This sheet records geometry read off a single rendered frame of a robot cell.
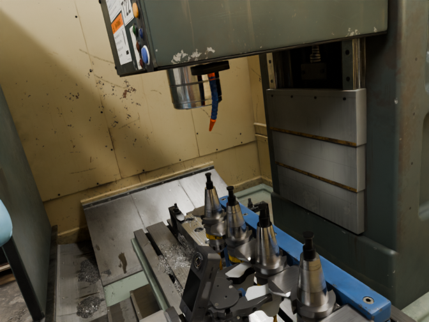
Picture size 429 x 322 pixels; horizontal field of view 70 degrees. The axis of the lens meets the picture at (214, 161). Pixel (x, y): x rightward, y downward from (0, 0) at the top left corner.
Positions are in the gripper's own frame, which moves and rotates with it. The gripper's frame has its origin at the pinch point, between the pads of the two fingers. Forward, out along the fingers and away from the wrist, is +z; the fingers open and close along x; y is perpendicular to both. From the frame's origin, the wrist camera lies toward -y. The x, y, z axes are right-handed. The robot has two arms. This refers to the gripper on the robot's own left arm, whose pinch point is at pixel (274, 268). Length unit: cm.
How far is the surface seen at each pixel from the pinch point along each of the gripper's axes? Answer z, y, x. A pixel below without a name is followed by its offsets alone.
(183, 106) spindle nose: 6, -25, -48
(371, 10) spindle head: 50, -41, -20
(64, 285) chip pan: -50, 53, -107
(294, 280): -0.5, -1.8, 6.1
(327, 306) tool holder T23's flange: -0.9, -2.9, 13.6
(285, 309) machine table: 12.2, 30.4, -16.6
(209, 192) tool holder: -1.6, -8.5, -21.1
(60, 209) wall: -46, 32, -153
